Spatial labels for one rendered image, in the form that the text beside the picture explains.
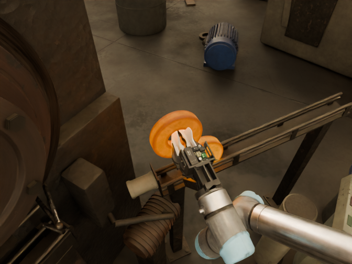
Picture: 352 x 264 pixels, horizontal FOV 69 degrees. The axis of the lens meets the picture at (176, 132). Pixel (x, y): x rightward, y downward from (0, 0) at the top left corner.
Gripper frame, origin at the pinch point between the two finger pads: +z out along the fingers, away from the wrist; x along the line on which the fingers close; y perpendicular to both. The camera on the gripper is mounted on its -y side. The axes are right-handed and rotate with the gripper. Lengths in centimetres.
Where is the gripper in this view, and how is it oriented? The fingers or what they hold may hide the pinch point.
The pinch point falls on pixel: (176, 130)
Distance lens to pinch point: 72.4
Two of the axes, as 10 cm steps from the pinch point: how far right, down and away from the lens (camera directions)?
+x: -9.2, 3.0, -2.7
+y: 0.9, -4.9, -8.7
